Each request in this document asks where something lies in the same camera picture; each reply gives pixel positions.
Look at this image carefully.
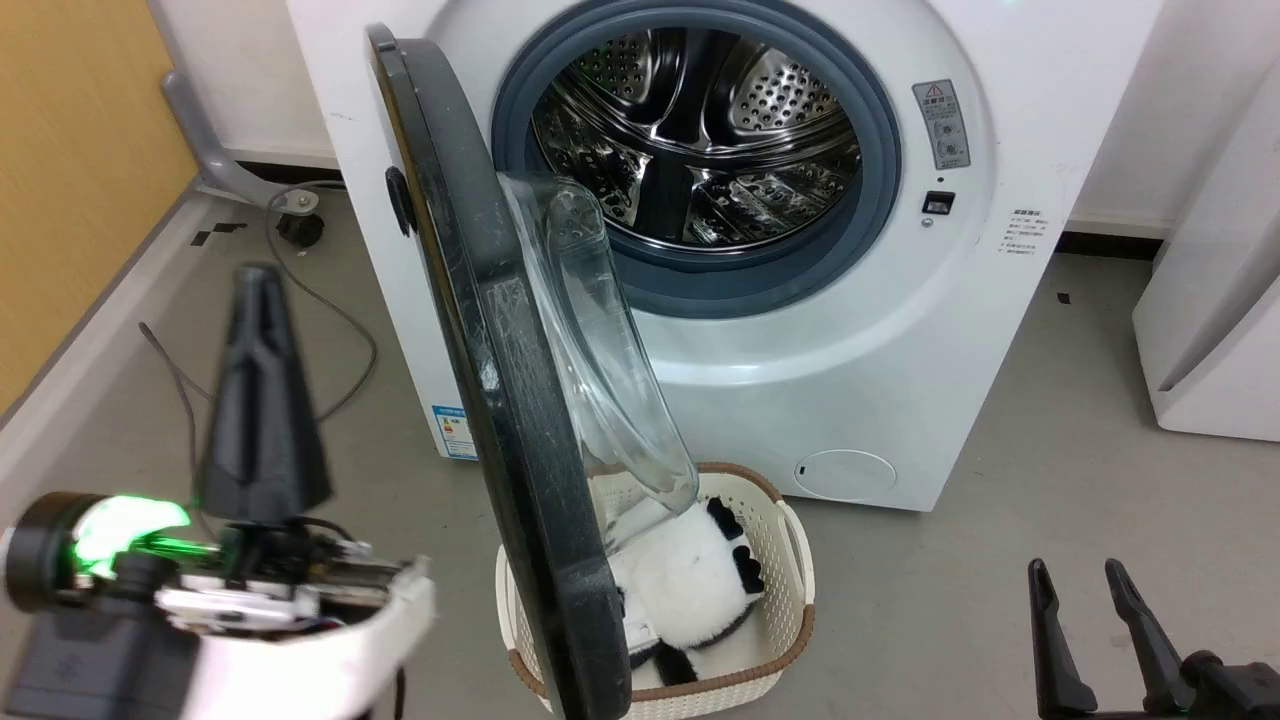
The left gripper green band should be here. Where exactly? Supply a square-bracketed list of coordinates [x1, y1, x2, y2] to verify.
[0, 264, 437, 720]

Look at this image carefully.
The black round washer door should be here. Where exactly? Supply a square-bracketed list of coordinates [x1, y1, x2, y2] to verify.
[365, 22, 701, 720]

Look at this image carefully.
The white front-load washing machine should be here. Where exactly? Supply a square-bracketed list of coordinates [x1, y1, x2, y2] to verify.
[285, 0, 1166, 513]

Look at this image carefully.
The grey drain hose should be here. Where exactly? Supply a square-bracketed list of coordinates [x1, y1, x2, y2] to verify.
[160, 68, 322, 216]

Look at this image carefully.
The small printed text label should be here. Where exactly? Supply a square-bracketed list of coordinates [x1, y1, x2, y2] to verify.
[1002, 208, 1047, 257]

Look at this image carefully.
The grey rubber door gasket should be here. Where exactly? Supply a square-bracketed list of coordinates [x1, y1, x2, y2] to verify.
[490, 8, 902, 320]

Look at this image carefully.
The blue energy label sticker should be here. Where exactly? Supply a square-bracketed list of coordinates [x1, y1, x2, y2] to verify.
[431, 404, 480, 462]

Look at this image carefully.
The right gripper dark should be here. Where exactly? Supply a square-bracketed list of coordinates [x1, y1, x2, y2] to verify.
[1027, 557, 1280, 720]

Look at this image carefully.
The cream woven laundry basket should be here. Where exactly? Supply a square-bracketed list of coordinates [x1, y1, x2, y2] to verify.
[496, 461, 817, 720]

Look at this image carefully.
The stainless steel washer drum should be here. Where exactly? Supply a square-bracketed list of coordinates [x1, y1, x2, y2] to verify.
[533, 28, 863, 251]

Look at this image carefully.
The thin dark straight floor cable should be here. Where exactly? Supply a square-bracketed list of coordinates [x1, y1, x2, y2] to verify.
[137, 321, 217, 501]

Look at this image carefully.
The black round floor foot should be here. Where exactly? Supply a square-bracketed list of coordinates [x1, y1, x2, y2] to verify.
[276, 211, 327, 250]

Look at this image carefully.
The black and white panda plush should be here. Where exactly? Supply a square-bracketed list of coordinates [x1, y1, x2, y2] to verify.
[608, 496, 767, 688]

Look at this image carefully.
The grey warning sticker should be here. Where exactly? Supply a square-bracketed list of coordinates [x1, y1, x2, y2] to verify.
[912, 79, 972, 172]

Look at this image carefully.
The thin grey looped floor cable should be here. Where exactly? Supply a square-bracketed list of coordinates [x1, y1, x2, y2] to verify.
[264, 184, 380, 423]

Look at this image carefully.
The white cabinet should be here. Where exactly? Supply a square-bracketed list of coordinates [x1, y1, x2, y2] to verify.
[1131, 55, 1280, 444]

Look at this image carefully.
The round white filter cover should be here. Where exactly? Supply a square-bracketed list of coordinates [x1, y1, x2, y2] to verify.
[794, 449, 899, 504]

